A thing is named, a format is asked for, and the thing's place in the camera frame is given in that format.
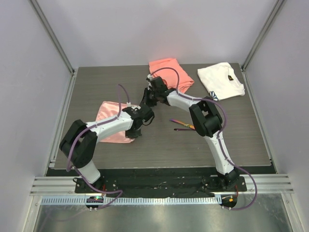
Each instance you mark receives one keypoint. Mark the pink satin napkin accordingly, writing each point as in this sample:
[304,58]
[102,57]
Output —
[106,110]

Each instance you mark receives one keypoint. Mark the white slotted cable duct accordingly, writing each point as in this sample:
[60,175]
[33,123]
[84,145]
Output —
[95,200]

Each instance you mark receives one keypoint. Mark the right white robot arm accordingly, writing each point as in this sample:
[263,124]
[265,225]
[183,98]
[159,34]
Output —
[206,120]

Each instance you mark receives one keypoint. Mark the left aluminium frame post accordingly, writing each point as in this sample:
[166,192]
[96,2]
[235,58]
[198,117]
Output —
[50,32]

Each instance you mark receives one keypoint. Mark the folded white shirt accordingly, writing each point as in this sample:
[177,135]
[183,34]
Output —
[220,81]

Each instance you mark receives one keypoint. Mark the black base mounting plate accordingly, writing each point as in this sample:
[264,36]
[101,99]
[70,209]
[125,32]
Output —
[157,182]

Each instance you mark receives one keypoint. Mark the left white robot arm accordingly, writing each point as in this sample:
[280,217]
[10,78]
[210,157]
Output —
[79,142]

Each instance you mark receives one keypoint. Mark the folded coral cloth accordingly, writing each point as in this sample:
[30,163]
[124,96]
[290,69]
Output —
[172,74]

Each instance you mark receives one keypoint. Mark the aluminium frame post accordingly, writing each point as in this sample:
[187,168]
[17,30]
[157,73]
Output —
[274,13]
[50,32]

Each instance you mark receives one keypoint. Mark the right aluminium frame post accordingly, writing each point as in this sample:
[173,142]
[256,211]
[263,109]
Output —
[274,13]

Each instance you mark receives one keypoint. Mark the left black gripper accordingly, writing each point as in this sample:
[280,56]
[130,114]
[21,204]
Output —
[130,135]

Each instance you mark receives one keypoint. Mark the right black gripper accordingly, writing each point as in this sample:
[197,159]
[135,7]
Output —
[145,99]

